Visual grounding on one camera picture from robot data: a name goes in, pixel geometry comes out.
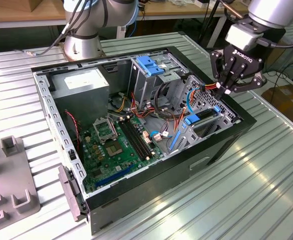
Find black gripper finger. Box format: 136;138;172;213
225;64;268;96
209;49;235;100

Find orange red power wire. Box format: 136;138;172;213
173;81;220;135

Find hard disk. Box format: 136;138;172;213
168;106;222;152

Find grey metal disk bay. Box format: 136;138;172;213
166;107;240;155

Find brown cardboard box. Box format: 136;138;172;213
261;84;293;123

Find wooden desk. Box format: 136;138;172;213
0;0;252;48

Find blue plastic drive latch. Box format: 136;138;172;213
137;56;165;78

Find grey metal drive cage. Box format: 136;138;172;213
127;51;190;111

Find black RAM slot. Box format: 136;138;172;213
118;120;145;161
128;116;155;156
121;119;149;160
125;118;152;158

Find thin metal locking lever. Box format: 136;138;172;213
109;116;119;139

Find metal socket cover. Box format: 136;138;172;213
92;117;119;145

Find green motherboard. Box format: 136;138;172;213
78;116;166;195

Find grey power supply unit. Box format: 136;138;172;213
50;67;110;126

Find black open PC case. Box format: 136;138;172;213
30;46;258;236

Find blue expansion slot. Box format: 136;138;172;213
94;163;135;189

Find cardboard box on desk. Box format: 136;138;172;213
27;0;65;13

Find grey parts rack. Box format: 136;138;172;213
0;134;41;230

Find black camera cable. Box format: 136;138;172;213
257;36;293;50

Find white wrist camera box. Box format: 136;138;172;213
224;22;262;53

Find blue data wire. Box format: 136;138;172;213
151;86;204;139

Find brown metal cable connector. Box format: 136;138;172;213
221;1;245;20

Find black cable bundle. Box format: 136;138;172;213
154;82;187;121

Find red yellow wire bundle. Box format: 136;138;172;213
107;91;167;122

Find red black fan wire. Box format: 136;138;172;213
65;109;84;153

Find grey plastic case handle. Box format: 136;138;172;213
57;164;87;223

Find black cable with metal connector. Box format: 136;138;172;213
16;0;92;56

